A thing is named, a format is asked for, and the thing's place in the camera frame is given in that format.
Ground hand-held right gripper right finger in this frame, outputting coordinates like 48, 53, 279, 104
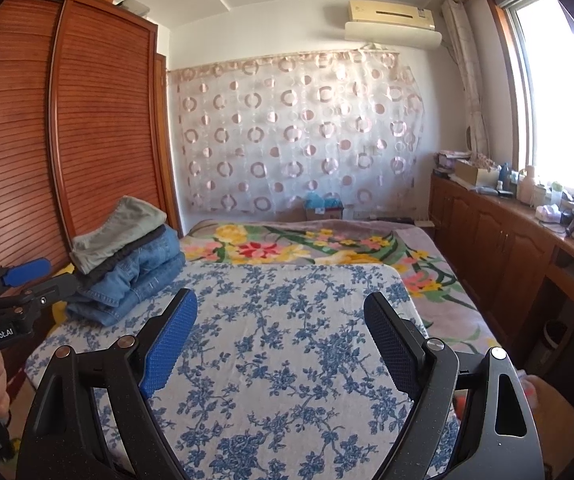
363, 291, 548, 480

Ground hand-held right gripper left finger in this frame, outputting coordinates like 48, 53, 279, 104
17, 287, 198, 480

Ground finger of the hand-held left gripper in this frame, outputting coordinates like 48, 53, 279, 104
0, 258, 52, 306
14, 274, 80, 308

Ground grey-green pants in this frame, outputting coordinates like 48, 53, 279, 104
69, 196, 168, 276

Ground folded blue jeans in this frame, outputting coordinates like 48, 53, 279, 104
64, 230, 186, 327

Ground blue floral bedsheet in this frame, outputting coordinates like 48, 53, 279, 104
24, 262, 462, 480

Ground wooden slatted wardrobe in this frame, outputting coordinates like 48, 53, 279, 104
0, 0, 182, 376

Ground colourful flower blanket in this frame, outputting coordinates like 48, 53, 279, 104
179, 219, 502, 361

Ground wooden cabinet counter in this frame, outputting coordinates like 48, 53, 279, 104
429, 170, 574, 371

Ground box with blue bag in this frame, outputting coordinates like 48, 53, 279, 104
306, 192, 345, 222

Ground dark waste bin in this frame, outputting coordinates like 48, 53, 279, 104
542, 320, 570, 361

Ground brown box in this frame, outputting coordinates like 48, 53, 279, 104
517, 372, 574, 480

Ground open cardboard box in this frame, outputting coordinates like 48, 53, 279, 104
454, 159, 500, 188

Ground beige bottle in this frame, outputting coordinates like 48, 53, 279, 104
517, 165, 538, 206

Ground sheer circle-pattern curtain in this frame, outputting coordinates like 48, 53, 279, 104
167, 50, 425, 216

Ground white patterned window curtain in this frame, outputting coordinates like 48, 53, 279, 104
442, 0, 490, 161

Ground window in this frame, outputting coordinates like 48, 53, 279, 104
487, 0, 574, 196

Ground wall air conditioner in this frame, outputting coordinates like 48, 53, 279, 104
348, 0, 436, 31
344, 21, 442, 50

